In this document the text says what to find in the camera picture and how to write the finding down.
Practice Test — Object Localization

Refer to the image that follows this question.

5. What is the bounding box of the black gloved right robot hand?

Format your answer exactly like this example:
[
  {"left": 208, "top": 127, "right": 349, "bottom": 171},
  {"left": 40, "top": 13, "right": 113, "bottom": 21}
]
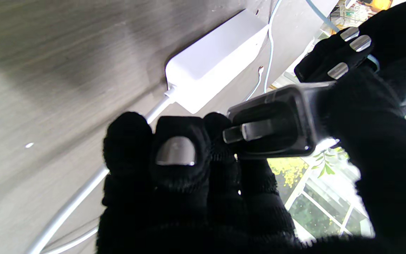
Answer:
[{"left": 96, "top": 66, "right": 406, "bottom": 254}]

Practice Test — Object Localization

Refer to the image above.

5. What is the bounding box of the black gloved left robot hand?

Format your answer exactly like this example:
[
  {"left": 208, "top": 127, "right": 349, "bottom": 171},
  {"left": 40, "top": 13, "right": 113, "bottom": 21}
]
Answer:
[{"left": 294, "top": 0, "right": 406, "bottom": 114}]

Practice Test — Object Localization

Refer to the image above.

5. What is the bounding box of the white power cord with plug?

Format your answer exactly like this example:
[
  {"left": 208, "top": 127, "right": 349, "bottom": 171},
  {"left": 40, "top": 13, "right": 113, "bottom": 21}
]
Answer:
[{"left": 25, "top": 86, "right": 177, "bottom": 254}]

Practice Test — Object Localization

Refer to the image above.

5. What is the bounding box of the light blue USB cable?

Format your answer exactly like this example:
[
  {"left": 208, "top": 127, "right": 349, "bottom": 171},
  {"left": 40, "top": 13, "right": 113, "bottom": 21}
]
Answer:
[{"left": 245, "top": 0, "right": 380, "bottom": 101}]

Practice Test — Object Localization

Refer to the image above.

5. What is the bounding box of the grey charger adapter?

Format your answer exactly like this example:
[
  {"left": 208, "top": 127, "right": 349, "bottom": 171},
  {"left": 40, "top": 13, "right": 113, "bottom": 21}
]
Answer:
[{"left": 222, "top": 81, "right": 338, "bottom": 159}]

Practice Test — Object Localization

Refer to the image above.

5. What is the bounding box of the white power strip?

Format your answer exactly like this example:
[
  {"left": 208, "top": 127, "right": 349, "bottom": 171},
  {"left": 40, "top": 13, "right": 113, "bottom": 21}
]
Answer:
[{"left": 165, "top": 8, "right": 271, "bottom": 114}]

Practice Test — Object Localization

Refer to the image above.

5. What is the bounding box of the tall leafy green plant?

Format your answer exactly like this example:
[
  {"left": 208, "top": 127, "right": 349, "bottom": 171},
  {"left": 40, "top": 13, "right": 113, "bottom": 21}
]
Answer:
[{"left": 310, "top": 147, "right": 349, "bottom": 179}]

